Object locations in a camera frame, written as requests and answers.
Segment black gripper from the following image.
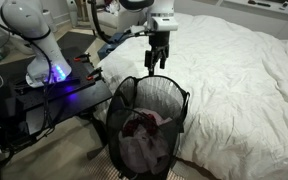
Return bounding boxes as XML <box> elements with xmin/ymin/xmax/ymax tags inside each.
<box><xmin>145</xmin><ymin>31</ymin><xmax>170</xmax><ymax>76</ymax></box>

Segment dark red cloth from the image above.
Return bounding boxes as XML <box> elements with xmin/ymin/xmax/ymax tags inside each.
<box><xmin>122</xmin><ymin>114</ymin><xmax>158</xmax><ymax>137</ymax></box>

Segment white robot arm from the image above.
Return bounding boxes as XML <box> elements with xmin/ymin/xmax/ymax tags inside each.
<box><xmin>0</xmin><ymin>0</ymin><xmax>178</xmax><ymax>88</ymax></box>

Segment black mesh laundry bag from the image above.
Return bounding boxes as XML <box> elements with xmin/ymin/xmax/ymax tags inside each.
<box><xmin>106</xmin><ymin>75</ymin><xmax>189</xmax><ymax>180</ymax></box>

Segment grey clothes in bag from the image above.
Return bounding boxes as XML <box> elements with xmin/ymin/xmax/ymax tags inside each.
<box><xmin>118</xmin><ymin>108</ymin><xmax>173</xmax><ymax>175</ymax></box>

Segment white duvet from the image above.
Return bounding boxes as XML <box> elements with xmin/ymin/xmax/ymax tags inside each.
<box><xmin>95</xmin><ymin>12</ymin><xmax>288</xmax><ymax>180</ymax></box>

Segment black remote on sill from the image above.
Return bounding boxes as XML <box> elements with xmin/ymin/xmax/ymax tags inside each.
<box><xmin>247</xmin><ymin>0</ymin><xmax>271</xmax><ymax>7</ymax></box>

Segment black robot table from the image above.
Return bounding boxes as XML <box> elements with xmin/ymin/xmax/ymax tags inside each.
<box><xmin>0</xmin><ymin>46</ymin><xmax>114</xmax><ymax>138</ymax></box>

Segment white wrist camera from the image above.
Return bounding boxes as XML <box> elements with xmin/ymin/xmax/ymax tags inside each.
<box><xmin>147</xmin><ymin>13</ymin><xmax>178</xmax><ymax>32</ymax></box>

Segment orange handled clamp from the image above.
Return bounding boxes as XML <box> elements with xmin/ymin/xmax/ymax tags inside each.
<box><xmin>86</xmin><ymin>68</ymin><xmax>103</xmax><ymax>81</ymax></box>
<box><xmin>74</xmin><ymin>53</ymin><xmax>91</xmax><ymax>62</ymax></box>

